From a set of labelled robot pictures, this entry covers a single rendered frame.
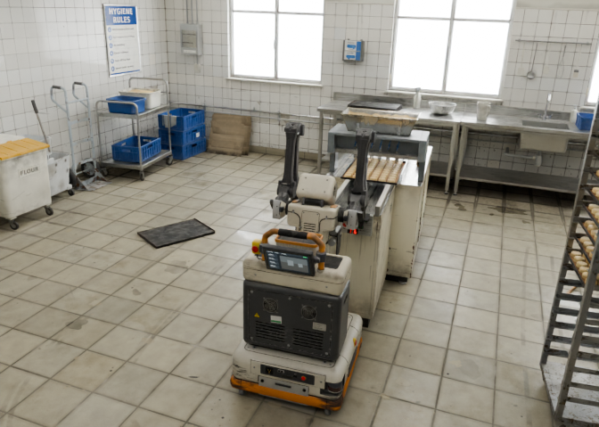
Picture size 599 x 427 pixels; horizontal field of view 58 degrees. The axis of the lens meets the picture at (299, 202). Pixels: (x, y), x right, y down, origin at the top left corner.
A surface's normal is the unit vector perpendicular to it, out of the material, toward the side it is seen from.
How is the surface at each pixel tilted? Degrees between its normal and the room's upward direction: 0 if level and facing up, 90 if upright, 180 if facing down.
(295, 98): 90
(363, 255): 90
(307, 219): 82
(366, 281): 90
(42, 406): 0
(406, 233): 90
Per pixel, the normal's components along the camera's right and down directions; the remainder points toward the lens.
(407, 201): -0.29, 0.32
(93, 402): 0.03, -0.94
